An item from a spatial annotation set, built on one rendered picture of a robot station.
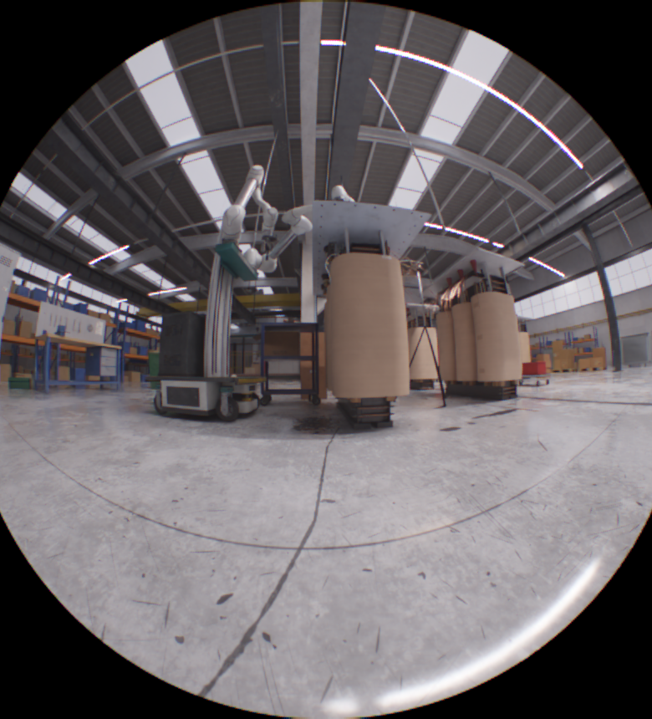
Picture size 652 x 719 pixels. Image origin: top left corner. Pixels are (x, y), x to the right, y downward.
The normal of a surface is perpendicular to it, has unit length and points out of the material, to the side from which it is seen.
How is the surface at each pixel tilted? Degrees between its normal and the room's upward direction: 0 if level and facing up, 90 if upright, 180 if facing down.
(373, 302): 90
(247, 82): 174
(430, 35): 174
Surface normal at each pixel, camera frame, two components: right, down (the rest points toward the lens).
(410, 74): 0.11, 0.99
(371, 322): 0.05, -0.07
